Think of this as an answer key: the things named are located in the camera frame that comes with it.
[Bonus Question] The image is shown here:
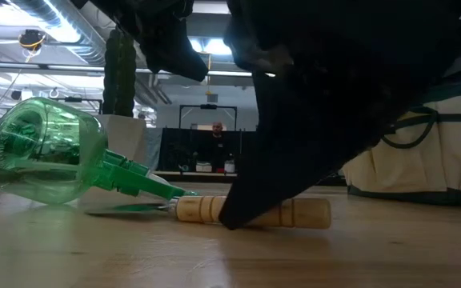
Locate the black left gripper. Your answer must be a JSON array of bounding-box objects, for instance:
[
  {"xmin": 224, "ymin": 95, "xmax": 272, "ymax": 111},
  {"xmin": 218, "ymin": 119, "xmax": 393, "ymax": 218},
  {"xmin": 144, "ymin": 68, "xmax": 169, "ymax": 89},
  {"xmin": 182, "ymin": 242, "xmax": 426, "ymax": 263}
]
[{"xmin": 90, "ymin": 0, "xmax": 210, "ymax": 83}]

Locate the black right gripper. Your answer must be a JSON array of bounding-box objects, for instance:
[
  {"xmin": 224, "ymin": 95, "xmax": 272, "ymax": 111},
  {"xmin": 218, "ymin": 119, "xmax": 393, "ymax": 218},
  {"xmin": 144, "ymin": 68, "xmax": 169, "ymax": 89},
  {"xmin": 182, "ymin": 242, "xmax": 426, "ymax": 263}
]
[{"xmin": 224, "ymin": 0, "xmax": 461, "ymax": 97}]

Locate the trowel with grooved wooden handle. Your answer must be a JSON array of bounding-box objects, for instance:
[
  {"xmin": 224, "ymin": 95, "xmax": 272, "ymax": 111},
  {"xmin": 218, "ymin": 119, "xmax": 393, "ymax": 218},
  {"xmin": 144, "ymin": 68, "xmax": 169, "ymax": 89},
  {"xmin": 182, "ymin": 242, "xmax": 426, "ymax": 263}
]
[{"xmin": 85, "ymin": 194, "xmax": 332, "ymax": 230}]

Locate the transparent green spray bottle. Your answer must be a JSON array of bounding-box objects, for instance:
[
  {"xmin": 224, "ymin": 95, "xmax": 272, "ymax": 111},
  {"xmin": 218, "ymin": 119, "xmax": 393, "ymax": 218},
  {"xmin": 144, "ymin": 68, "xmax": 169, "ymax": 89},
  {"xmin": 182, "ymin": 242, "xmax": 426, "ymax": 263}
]
[{"xmin": 0, "ymin": 97, "xmax": 198, "ymax": 206}]

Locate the cream canvas bag green trim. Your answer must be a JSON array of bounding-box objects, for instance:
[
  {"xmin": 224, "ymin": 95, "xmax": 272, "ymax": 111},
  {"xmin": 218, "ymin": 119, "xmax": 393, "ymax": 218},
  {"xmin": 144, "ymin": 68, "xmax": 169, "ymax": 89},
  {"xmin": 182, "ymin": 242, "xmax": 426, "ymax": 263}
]
[{"xmin": 341, "ymin": 78, "xmax": 461, "ymax": 207}]

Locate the dark green cactus plant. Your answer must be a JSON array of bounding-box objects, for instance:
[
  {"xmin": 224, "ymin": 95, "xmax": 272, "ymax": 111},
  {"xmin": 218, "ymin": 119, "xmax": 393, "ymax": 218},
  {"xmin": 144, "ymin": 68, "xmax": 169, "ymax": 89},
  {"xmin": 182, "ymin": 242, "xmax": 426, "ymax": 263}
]
[{"xmin": 101, "ymin": 27, "xmax": 138, "ymax": 118}]

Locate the person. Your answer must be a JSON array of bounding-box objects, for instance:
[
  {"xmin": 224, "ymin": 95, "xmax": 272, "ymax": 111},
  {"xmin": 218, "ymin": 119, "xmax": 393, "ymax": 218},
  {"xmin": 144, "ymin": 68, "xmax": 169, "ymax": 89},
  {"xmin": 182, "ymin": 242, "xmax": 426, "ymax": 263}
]
[{"xmin": 204, "ymin": 122, "xmax": 231, "ymax": 173}]

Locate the black partition screen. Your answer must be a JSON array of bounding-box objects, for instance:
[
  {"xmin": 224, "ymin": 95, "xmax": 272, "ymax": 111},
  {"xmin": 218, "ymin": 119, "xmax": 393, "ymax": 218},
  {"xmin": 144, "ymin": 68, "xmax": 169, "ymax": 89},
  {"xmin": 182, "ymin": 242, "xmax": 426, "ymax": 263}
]
[{"xmin": 158, "ymin": 127, "xmax": 258, "ymax": 173}]

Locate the white faceted plant pot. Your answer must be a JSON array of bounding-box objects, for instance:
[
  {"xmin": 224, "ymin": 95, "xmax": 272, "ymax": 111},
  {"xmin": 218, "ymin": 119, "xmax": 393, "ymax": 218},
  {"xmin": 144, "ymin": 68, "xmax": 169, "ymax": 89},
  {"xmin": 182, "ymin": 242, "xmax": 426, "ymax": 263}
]
[{"xmin": 76, "ymin": 114, "xmax": 171, "ymax": 209}]

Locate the black rectangular stand frame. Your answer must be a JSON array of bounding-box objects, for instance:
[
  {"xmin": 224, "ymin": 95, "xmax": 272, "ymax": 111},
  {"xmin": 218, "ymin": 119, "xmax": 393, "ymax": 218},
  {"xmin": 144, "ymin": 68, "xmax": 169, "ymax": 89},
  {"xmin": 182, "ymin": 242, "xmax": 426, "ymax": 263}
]
[{"xmin": 178, "ymin": 104, "xmax": 239, "ymax": 131}]

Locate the silver ventilation duct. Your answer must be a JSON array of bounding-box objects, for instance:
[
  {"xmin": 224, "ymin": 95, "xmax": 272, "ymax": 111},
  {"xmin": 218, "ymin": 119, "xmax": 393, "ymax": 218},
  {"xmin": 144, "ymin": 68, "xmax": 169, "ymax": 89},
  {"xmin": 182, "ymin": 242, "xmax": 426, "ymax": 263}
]
[{"xmin": 8, "ymin": 0, "xmax": 107, "ymax": 67}]

